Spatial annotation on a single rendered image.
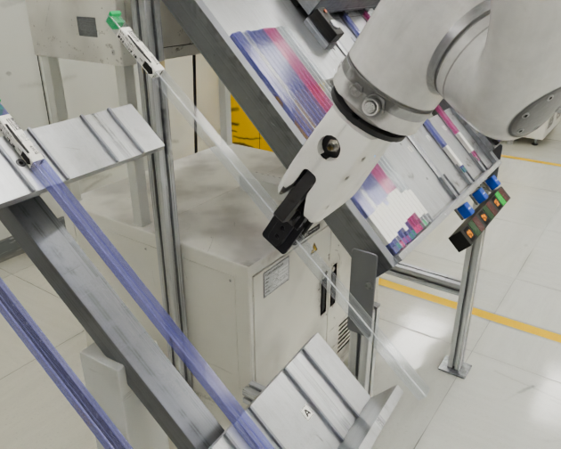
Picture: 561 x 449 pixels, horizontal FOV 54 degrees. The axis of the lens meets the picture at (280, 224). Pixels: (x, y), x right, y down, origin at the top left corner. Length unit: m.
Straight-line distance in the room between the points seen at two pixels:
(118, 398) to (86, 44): 0.89
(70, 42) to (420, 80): 1.06
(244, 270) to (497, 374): 1.06
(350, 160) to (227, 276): 0.80
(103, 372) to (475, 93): 0.45
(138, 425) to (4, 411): 1.26
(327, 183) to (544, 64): 0.19
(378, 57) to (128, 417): 0.45
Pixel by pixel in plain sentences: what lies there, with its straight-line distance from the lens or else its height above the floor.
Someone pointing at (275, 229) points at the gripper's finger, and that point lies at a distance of 0.54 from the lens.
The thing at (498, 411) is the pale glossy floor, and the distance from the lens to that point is 1.84.
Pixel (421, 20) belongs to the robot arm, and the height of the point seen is 1.15.
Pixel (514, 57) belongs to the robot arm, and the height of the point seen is 1.14.
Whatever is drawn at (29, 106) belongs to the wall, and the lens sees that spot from 2.70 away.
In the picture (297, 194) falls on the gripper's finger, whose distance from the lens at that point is 0.48.
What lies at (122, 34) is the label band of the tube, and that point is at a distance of 0.63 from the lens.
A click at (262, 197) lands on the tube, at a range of 0.56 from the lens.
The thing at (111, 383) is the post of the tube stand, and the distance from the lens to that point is 0.63.
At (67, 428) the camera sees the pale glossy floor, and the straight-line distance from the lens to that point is 1.78.
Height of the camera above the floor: 1.18
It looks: 25 degrees down
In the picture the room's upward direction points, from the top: straight up
